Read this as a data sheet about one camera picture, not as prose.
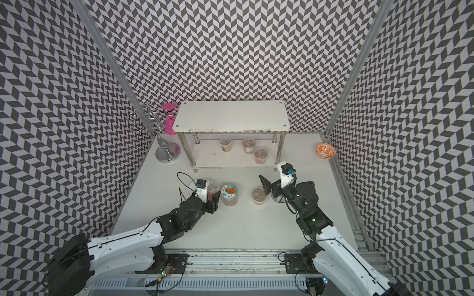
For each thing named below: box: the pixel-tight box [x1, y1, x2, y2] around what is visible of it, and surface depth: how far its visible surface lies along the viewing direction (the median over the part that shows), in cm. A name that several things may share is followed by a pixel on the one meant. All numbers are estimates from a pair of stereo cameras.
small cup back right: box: [241, 138, 256, 155], surface depth 101 cm
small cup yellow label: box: [220, 138, 232, 153], surface depth 101 cm
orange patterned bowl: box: [315, 142, 337, 160], surface depth 107 cm
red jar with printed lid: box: [220, 183, 239, 207], surface depth 87 cm
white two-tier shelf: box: [172, 100, 291, 173], surface depth 86 cm
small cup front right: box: [253, 147, 268, 165], surface depth 96 cm
